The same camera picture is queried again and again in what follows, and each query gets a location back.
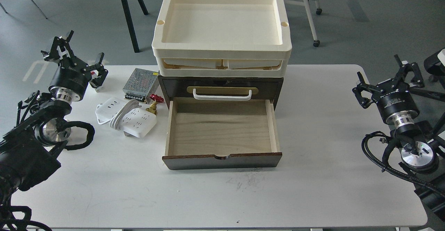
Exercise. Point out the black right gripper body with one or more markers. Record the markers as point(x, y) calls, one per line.
point(393, 99)

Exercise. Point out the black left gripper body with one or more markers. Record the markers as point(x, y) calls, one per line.
point(71, 74)

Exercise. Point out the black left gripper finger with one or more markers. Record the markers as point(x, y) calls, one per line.
point(98, 66)
point(59, 49)

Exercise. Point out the white power strip with cable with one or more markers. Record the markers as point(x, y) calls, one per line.
point(128, 116)

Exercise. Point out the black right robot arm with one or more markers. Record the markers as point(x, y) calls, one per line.
point(413, 147)

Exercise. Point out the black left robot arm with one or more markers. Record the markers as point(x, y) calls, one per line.
point(29, 151)

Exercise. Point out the white red circuit breaker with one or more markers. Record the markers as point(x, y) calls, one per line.
point(97, 80)

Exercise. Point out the metal mesh power supply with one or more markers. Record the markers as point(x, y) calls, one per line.
point(140, 85)

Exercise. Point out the black table legs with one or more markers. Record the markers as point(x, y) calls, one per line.
point(127, 15)

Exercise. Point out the cream plastic stacked trays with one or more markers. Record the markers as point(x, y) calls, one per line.
point(222, 38)

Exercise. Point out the open wooden drawer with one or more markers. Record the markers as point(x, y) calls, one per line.
point(221, 135)

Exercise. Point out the brass valve red handle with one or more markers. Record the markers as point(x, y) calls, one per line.
point(153, 106)

